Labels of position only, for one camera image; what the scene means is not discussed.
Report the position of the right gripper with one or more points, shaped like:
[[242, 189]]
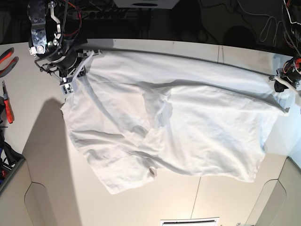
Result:
[[65, 65]]

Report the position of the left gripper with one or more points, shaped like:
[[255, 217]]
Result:
[[288, 77]]

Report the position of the white t-shirt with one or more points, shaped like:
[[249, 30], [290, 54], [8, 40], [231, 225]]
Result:
[[135, 113]]

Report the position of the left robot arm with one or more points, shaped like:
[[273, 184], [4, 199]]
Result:
[[291, 17]]

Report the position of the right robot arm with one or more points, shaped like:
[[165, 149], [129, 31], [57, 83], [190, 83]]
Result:
[[54, 42]]

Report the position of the grey bin left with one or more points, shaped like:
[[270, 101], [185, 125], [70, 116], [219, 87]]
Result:
[[10, 162]]

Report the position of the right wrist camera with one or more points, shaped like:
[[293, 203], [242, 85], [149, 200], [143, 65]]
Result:
[[68, 88]]

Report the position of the red handled screwdriver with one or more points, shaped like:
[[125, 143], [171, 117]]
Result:
[[9, 113]]

